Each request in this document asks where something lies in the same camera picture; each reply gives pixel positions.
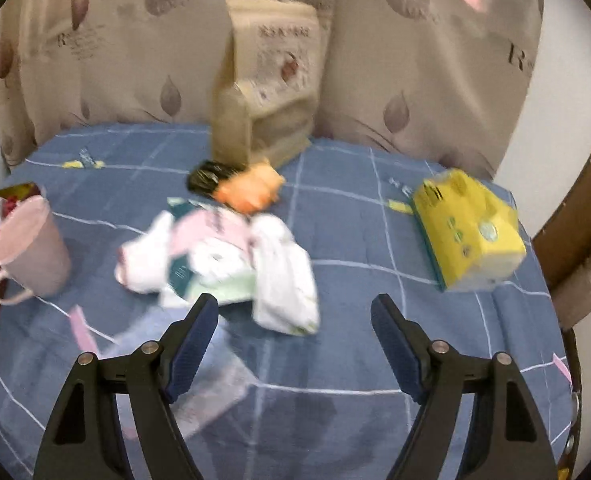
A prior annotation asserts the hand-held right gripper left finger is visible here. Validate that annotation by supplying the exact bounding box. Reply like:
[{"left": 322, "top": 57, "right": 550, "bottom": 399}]
[{"left": 32, "top": 293, "right": 220, "bottom": 480}]

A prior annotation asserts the pink mug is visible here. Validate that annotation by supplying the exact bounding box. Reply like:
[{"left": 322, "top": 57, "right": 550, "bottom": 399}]
[{"left": 0, "top": 195, "right": 72, "bottom": 307}]

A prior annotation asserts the yellow tissue pack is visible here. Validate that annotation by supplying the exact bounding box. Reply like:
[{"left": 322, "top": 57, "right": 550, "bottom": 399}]
[{"left": 411, "top": 169, "right": 527, "bottom": 293}]

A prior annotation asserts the orange plush toy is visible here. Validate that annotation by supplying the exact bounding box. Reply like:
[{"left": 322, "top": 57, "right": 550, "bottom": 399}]
[{"left": 214, "top": 159, "right": 286, "bottom": 215}]

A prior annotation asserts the brown paper bag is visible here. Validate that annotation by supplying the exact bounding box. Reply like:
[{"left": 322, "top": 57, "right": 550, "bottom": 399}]
[{"left": 210, "top": 0, "right": 332, "bottom": 168}]

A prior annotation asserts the black crumpled plastic bag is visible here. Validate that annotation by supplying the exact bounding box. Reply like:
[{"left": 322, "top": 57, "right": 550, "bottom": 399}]
[{"left": 187, "top": 160, "right": 236, "bottom": 195}]

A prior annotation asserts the blue checked bedsheet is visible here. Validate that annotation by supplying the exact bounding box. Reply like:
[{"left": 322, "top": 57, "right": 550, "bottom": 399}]
[{"left": 0, "top": 121, "right": 576, "bottom": 480}]

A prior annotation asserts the brown strap with metal ring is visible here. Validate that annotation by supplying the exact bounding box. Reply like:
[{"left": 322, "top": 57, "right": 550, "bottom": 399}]
[{"left": 559, "top": 329, "right": 585, "bottom": 480}]

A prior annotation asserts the brown wooden headboard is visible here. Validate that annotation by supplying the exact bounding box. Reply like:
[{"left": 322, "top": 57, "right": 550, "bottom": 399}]
[{"left": 532, "top": 110, "right": 591, "bottom": 328}]

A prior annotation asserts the pink paper strip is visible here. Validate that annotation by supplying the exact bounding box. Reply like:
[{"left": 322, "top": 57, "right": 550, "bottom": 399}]
[{"left": 70, "top": 305, "right": 101, "bottom": 353}]

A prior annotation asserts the beige leaf print pillow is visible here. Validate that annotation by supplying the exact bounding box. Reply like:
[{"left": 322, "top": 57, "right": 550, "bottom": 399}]
[
  {"left": 0, "top": 0, "right": 337, "bottom": 171},
  {"left": 318, "top": 0, "right": 546, "bottom": 181}
]

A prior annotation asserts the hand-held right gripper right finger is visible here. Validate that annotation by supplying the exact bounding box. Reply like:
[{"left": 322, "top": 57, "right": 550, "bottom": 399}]
[{"left": 370, "top": 294, "right": 559, "bottom": 480}]

